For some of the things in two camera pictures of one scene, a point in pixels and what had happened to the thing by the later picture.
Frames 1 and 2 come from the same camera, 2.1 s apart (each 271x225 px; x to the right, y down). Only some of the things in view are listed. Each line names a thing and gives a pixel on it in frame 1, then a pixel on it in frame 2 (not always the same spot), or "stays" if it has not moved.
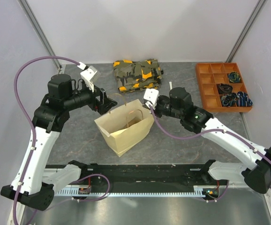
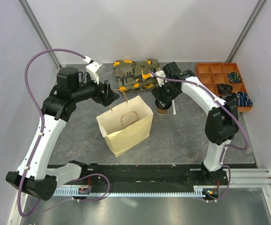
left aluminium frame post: x=24 y=4 stays
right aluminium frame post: x=245 y=32 stays
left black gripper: x=105 y=103 → x=105 y=100
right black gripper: x=155 y=111 → x=158 y=91
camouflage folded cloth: x=138 y=75 stays
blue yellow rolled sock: x=234 y=77 stays
